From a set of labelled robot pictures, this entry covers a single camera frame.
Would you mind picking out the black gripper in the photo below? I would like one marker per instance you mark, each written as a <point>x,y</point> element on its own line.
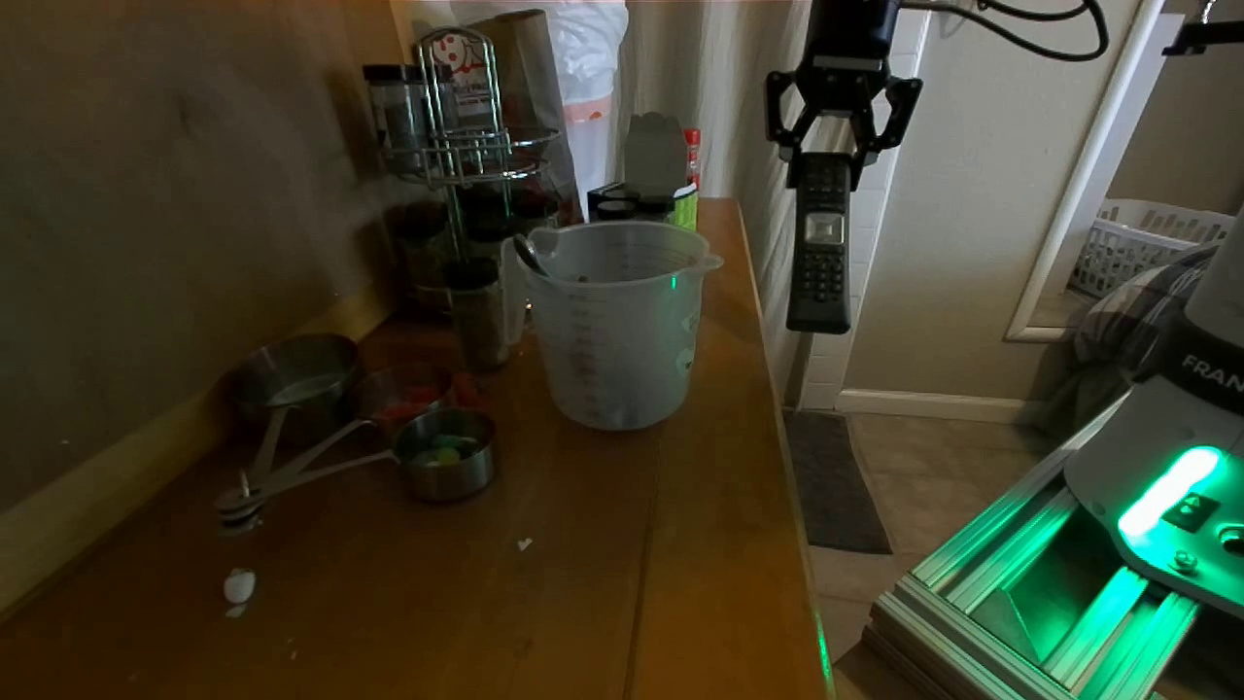
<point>844,38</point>

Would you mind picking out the black remote control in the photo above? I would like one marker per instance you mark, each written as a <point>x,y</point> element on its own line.
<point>817,296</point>

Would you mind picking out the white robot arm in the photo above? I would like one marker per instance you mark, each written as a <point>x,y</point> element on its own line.
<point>1207,337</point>

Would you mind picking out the small metal measuring cup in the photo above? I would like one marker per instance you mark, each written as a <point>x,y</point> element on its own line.
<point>442,455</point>

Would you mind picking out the red capped spice jar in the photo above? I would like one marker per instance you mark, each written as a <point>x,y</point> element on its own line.
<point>688,159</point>

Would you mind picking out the green and black box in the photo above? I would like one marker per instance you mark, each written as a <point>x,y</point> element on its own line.
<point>620,202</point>

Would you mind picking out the white laundry basket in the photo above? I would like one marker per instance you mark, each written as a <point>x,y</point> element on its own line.
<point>1132,235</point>

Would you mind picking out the small metal shaker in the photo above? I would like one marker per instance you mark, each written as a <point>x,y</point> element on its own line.
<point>477,314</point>

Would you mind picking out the dark floor mat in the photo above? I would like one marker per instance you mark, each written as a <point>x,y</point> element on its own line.
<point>828,485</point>

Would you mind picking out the wooden dresser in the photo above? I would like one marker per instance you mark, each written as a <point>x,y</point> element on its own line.
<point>652,567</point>

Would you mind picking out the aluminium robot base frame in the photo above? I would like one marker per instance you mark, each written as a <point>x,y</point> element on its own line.
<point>1107,574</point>

